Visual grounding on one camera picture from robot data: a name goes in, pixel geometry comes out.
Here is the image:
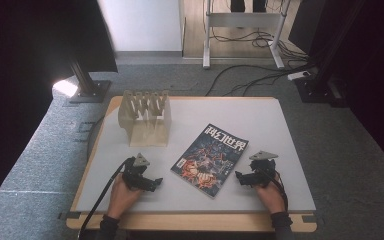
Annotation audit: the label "black floor cables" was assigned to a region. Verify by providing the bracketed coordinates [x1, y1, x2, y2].
[204, 28, 316, 98]

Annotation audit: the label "white metal desk frame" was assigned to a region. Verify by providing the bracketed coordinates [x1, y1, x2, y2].
[202, 0, 293, 70]

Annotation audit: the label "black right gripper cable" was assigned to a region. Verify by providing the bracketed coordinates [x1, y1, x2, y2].
[261, 168, 289, 213]

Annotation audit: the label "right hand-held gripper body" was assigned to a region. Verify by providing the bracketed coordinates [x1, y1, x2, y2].
[245, 150, 279, 188]

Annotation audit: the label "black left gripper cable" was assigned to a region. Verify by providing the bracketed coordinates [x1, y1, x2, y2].
[78, 157, 130, 240]

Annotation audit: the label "wooden slotted book rack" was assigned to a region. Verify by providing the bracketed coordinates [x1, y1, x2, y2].
[117, 89, 173, 148]

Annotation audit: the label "person's left hand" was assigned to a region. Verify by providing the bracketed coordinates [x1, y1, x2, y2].
[107, 173, 145, 220]

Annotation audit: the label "white panel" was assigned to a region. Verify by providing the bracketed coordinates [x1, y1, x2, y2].
[97, 0, 185, 53]

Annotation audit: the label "dark illustrated magazine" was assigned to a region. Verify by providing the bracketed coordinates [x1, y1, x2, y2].
[170, 123, 250, 200]

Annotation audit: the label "white power strip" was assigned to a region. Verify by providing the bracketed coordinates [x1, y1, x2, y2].
[286, 70, 312, 81]

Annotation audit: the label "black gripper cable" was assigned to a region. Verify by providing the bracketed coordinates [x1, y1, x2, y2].
[261, 168, 289, 213]
[78, 157, 130, 240]

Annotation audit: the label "person's right hand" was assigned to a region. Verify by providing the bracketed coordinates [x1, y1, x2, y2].
[254, 179, 287, 215]

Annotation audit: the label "black metal stand with base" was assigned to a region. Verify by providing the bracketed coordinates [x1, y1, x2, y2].
[67, 49, 113, 104]
[293, 0, 349, 108]

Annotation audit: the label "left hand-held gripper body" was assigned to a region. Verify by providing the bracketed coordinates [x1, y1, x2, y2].
[122, 152, 155, 193]

